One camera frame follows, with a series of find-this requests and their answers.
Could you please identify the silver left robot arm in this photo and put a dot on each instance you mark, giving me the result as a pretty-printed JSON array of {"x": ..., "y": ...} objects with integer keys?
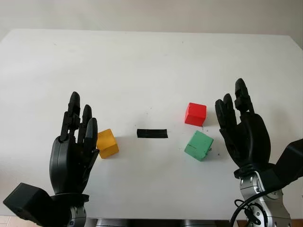
[{"x": 78, "y": 216}]

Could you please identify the black tape strip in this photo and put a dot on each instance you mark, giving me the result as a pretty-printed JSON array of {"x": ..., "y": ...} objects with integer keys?
[{"x": 152, "y": 133}]

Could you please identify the dark robot torso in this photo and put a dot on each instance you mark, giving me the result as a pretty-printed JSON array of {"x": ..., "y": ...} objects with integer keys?
[{"x": 165, "y": 223}]

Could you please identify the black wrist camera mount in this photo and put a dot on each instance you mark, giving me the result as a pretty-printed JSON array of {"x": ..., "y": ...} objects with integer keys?
[
  {"x": 28, "y": 201},
  {"x": 288, "y": 163}
]

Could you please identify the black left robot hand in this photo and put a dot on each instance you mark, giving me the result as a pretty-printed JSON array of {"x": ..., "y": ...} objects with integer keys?
[{"x": 62, "y": 160}]

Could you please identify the red wooden block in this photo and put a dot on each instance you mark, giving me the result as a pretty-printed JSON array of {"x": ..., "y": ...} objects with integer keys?
[{"x": 195, "y": 113}]

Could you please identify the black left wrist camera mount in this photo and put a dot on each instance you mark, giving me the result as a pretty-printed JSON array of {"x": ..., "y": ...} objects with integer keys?
[{"x": 28, "y": 201}]

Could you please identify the yellow wooden block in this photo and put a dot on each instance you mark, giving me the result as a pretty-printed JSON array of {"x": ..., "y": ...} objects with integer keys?
[{"x": 107, "y": 144}]

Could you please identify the green wooden block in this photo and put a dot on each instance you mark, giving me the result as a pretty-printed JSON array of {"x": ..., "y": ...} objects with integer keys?
[{"x": 198, "y": 146}]

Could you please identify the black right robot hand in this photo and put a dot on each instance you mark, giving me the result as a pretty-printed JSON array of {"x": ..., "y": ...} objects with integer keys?
[{"x": 251, "y": 142}]

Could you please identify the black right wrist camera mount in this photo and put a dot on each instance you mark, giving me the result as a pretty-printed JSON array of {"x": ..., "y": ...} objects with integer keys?
[{"x": 288, "y": 163}]

